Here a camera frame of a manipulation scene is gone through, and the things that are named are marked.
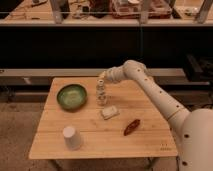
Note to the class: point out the small white patterned bottle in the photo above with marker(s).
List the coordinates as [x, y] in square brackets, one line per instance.
[100, 92]

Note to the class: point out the red-brown chili pepper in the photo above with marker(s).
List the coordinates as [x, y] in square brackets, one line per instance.
[131, 127]

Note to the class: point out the white upside-down cup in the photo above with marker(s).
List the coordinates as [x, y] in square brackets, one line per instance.
[72, 138]

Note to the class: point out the green ceramic bowl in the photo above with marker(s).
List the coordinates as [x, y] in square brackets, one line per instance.
[72, 97]

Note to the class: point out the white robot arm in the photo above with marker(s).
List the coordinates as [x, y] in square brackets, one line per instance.
[193, 128]

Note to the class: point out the red tray on shelf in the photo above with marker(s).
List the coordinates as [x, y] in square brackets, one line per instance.
[158, 9]

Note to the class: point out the long metal shelf bench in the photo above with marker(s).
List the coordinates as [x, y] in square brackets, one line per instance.
[40, 77]

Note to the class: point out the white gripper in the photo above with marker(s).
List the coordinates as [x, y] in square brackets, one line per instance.
[114, 75]

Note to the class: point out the wooden folding table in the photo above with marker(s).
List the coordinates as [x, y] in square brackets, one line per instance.
[103, 138]

